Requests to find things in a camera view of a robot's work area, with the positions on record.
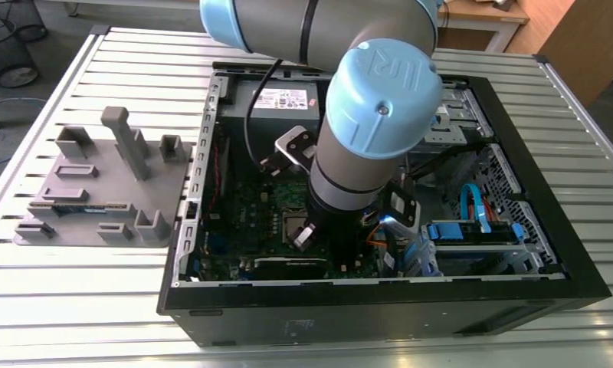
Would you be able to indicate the silver CPU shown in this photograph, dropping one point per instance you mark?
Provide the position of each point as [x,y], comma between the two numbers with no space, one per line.
[292,227]

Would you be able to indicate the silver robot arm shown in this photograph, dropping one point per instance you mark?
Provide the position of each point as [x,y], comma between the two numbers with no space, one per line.
[368,115]

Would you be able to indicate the black graphics card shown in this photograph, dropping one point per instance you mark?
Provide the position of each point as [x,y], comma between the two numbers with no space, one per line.
[288,268]

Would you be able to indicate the green motherboard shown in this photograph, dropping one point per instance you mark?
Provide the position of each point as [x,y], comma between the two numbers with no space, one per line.
[246,234]

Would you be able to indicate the hard disk in blue carrier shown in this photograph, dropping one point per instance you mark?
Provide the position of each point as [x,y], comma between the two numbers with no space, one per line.
[444,232]

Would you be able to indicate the black PC case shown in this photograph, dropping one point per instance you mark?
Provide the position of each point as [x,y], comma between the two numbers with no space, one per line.
[338,322]

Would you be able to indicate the blue rear port connector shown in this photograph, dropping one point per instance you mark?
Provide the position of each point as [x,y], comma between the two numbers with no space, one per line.
[218,245]

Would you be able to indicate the metal disk bay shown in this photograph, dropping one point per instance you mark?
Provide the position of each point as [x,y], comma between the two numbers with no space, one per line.
[470,249]

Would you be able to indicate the grey power supply unit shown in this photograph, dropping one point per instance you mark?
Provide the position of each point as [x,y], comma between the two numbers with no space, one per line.
[235,145]

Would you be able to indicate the metal drive cage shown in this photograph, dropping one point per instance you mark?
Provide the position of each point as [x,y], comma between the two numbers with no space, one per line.
[455,126]

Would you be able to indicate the grey parts rack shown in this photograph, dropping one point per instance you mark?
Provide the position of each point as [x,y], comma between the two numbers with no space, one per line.
[107,191]

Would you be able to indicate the wooden desk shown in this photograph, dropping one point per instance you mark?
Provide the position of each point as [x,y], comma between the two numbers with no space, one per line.
[491,13]

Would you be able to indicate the brown wooden cabinet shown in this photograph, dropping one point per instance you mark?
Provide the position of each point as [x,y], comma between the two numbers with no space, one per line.
[588,46]

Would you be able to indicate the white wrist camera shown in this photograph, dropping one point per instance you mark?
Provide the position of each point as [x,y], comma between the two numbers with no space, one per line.
[294,147]
[404,207]

